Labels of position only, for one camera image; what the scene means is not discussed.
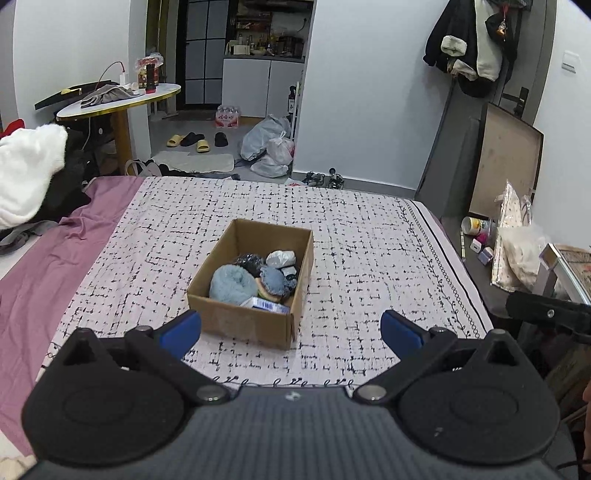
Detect fluffy light blue plush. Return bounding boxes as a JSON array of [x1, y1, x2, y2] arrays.
[[208, 264, 259, 306]]

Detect blue tissue pack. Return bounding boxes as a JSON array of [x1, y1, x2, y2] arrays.
[[240, 297, 290, 315]]

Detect plush hamburger toy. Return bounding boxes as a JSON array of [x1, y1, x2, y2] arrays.
[[256, 278, 290, 303]]

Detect dark sequin pouch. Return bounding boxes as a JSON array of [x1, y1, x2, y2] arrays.
[[232, 253, 266, 278]]

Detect blue denim pouch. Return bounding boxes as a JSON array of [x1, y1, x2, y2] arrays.
[[259, 266, 290, 295]]

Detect white soft bundle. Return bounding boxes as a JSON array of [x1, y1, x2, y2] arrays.
[[266, 250, 297, 269]]

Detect black knitted pouch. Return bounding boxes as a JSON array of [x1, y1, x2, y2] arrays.
[[280, 266, 298, 290]]

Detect floral plastic bag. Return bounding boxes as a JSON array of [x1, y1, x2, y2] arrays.
[[491, 181, 550, 292]]

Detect small purple box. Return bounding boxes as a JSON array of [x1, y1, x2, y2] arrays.
[[478, 246, 494, 265]]

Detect small white cube box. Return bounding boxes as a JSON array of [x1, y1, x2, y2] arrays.
[[470, 239, 483, 253]]

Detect yellow white can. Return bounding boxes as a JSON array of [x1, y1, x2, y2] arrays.
[[461, 216, 494, 237]]

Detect brown cardboard box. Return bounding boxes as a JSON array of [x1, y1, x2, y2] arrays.
[[187, 219, 314, 350]]

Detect pink bed sheet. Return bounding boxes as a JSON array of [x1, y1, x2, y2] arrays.
[[1, 177, 143, 455]]

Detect brown framed board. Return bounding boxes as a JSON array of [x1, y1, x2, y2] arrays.
[[469, 103, 544, 218]]

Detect black clothes pile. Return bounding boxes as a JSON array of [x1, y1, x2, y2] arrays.
[[37, 128, 98, 222]]

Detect white floor mat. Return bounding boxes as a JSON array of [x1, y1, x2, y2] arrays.
[[152, 151, 235, 174]]

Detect yellow slipper right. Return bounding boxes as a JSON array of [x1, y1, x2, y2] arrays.
[[197, 139, 211, 154]]

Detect yellow slipper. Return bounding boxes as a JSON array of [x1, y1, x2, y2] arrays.
[[197, 139, 211, 154], [166, 134, 184, 148]]

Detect yellow slipper left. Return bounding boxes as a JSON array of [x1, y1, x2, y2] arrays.
[[166, 134, 184, 148]]

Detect black single slipper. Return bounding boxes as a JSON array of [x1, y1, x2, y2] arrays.
[[214, 132, 228, 148]]

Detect grey plastic bag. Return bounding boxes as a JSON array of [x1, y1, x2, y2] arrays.
[[239, 115, 294, 178]]

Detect white fluffy garment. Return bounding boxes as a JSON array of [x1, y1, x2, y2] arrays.
[[0, 124, 68, 230]]

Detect red white water bottle pack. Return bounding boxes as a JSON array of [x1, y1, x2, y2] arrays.
[[214, 105, 240, 129]]

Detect round white yellow table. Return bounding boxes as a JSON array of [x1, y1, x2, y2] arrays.
[[56, 83, 181, 175]]

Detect grey cloth on table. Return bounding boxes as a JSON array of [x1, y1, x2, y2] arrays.
[[80, 85, 139, 108]]

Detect hanging black white clothes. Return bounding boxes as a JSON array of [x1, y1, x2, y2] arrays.
[[423, 0, 524, 98]]

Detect white kitchen cabinet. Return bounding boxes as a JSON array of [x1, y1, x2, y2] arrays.
[[221, 57, 304, 118]]

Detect red snack box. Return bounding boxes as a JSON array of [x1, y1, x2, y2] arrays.
[[134, 52, 163, 94]]

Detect white charger with red cable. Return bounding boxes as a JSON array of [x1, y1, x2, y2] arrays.
[[97, 60, 127, 85]]

